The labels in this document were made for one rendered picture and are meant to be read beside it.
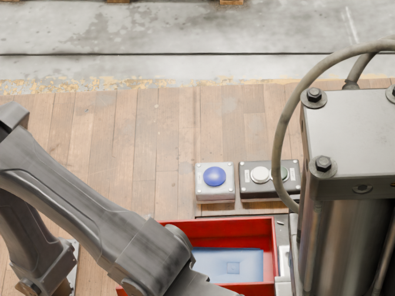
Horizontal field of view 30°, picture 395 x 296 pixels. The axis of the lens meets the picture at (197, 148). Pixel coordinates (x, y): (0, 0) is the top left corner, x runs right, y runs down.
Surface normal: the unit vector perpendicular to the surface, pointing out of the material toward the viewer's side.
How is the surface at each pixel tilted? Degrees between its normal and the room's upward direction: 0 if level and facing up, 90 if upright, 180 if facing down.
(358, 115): 0
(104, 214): 22
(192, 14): 0
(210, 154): 0
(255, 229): 90
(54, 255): 84
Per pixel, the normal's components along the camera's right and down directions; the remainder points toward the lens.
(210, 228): 0.00, 0.80
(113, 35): -0.06, -0.60
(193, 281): -0.34, -0.70
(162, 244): 0.26, -0.40
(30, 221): 0.83, 0.34
